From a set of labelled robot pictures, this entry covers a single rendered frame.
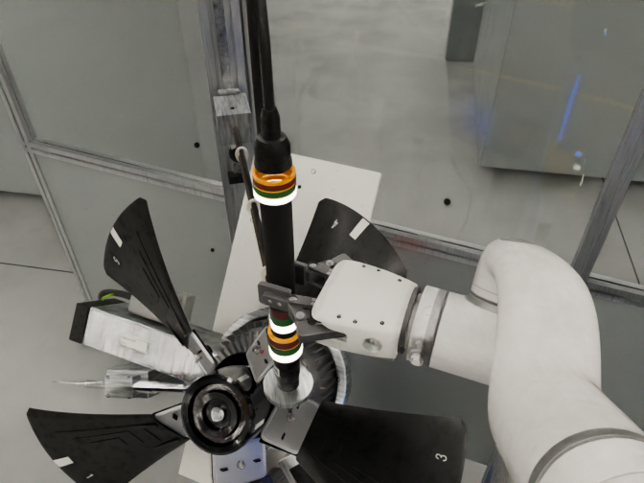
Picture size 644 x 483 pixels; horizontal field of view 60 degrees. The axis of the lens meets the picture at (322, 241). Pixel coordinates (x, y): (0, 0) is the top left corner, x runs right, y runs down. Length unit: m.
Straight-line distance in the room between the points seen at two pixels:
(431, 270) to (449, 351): 0.96
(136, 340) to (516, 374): 0.80
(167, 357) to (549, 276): 0.75
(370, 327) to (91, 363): 2.11
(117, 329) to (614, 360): 1.23
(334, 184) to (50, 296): 2.11
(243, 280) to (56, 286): 1.97
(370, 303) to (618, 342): 1.10
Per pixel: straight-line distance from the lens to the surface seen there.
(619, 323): 1.58
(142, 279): 0.96
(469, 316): 0.58
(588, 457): 0.36
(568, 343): 0.48
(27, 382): 2.66
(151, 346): 1.10
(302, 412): 0.90
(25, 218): 3.52
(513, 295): 0.49
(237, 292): 1.13
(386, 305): 0.60
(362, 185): 1.05
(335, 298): 0.61
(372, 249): 0.80
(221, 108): 1.20
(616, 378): 1.73
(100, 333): 1.16
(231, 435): 0.87
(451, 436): 0.90
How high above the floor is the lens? 1.95
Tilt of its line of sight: 41 degrees down
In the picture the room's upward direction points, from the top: straight up
